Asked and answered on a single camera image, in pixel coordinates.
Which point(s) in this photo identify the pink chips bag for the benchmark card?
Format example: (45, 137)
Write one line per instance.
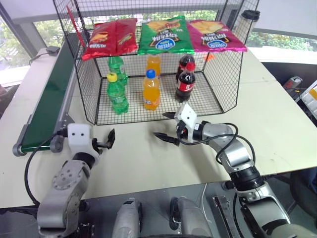
(213, 34)

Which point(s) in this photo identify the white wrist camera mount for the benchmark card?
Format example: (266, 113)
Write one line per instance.
(79, 138)
(187, 114)

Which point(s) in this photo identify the green chips bag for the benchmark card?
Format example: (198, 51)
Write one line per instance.
(164, 34)

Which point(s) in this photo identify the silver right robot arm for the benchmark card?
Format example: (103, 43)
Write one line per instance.
(237, 158)

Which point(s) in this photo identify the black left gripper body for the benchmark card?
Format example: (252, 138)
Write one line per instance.
(97, 146)

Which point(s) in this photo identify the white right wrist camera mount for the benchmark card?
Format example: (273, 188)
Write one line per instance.
(187, 114)

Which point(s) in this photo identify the yellow white box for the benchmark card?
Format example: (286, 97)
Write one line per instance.
(310, 96)

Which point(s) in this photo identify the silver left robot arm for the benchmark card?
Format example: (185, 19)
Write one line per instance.
(64, 188)

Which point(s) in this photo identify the green soda bottle yellow cap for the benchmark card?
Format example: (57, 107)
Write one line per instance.
(117, 65)
(117, 96)

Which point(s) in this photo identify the red tag strip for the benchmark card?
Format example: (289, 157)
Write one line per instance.
(75, 26)

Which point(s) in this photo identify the black metal bracket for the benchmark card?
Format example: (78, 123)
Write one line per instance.
(224, 215)

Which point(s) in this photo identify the red chips bag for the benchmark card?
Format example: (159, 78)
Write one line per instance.
(111, 37)

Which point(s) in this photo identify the orange tag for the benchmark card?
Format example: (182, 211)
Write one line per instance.
(210, 58)

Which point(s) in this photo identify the grey power adapter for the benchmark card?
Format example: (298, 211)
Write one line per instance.
(52, 50)

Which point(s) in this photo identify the green conveyor belt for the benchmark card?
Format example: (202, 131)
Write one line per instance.
(49, 99)

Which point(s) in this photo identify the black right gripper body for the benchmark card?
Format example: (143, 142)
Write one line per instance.
(181, 131)

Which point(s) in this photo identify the orange soda bottle blue cap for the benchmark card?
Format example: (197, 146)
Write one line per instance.
(153, 64)
(151, 91)

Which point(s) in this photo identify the clear tumbler black lid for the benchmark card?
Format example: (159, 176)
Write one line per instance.
(245, 24)

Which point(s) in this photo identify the cola bottle red cap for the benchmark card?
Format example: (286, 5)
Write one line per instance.
(183, 63)
(185, 84)

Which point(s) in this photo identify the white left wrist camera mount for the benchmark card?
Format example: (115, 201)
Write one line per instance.
(79, 138)

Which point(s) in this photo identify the grey rounded robot leg housing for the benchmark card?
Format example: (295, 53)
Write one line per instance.
(127, 220)
(190, 218)

